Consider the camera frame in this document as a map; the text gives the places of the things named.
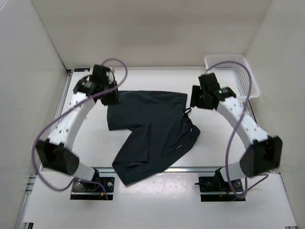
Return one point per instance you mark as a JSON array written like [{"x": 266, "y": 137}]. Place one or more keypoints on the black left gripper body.
[{"x": 109, "y": 85}]

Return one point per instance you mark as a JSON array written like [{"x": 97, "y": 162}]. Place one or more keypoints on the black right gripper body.
[{"x": 203, "y": 100}]

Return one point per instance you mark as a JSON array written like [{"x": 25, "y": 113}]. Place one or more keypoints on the dark navy shorts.
[{"x": 161, "y": 132}]

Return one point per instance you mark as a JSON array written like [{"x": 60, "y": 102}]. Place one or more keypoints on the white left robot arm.
[{"x": 55, "y": 152}]

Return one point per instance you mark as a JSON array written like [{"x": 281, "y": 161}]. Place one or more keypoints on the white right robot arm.
[{"x": 262, "y": 151}]

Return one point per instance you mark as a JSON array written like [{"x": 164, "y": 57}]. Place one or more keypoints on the white plastic mesh basket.
[{"x": 229, "y": 74}]

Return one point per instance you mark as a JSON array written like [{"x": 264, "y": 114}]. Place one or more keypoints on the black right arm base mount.
[{"x": 215, "y": 189}]

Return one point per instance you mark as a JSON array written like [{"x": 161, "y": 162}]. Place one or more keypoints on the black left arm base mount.
[{"x": 102, "y": 188}]

